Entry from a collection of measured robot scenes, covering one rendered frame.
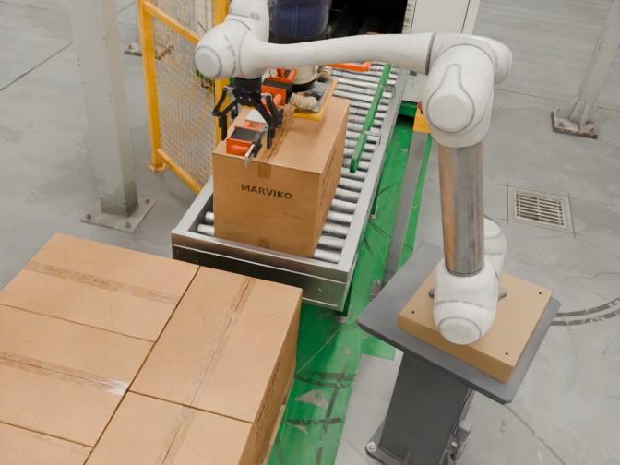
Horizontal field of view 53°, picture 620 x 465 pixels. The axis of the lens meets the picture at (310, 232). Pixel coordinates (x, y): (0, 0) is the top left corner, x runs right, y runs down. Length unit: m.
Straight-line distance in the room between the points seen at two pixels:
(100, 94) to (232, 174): 1.08
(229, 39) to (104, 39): 1.58
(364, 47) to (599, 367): 2.08
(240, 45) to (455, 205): 0.62
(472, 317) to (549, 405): 1.34
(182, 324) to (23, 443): 0.59
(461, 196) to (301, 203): 0.91
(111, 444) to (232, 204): 0.95
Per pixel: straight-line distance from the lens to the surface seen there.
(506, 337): 1.89
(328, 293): 2.38
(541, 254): 3.66
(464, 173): 1.43
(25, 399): 2.06
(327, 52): 1.50
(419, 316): 1.89
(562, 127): 4.99
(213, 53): 1.46
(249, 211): 2.34
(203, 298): 2.24
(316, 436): 2.55
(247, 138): 1.79
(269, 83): 2.13
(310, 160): 2.22
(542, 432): 2.81
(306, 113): 2.23
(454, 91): 1.29
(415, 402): 2.24
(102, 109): 3.19
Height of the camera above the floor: 2.12
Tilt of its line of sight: 38 degrees down
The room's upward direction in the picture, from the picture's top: 6 degrees clockwise
